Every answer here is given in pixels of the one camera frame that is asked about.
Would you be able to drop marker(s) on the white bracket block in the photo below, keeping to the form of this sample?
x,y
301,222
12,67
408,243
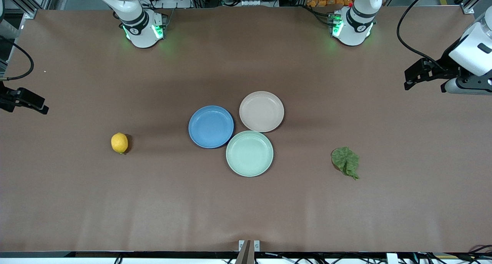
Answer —
x,y
392,259

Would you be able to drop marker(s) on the grey vertical pole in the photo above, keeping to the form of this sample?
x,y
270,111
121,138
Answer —
x,y
246,256

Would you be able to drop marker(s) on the pale green plate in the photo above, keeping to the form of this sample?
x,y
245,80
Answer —
x,y
250,153

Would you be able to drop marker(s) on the green lettuce leaf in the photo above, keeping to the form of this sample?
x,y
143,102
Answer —
x,y
345,160

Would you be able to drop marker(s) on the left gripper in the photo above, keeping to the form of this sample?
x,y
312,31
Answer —
x,y
444,65

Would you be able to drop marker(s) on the table cover sheet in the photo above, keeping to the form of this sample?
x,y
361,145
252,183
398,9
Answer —
x,y
346,218

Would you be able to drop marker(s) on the yellow lemon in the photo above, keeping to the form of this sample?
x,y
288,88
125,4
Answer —
x,y
119,143

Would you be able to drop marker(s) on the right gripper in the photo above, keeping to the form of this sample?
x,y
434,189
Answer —
x,y
7,99

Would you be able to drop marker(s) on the blue plate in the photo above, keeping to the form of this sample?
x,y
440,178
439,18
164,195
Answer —
x,y
211,126

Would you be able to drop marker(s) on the beige plate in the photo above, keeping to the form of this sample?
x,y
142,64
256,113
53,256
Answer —
x,y
261,112

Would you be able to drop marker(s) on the aluminium frame profile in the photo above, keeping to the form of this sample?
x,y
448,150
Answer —
x,y
471,4
30,13

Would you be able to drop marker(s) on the small silver metal bracket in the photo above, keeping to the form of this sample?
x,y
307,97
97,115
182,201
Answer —
x,y
256,245

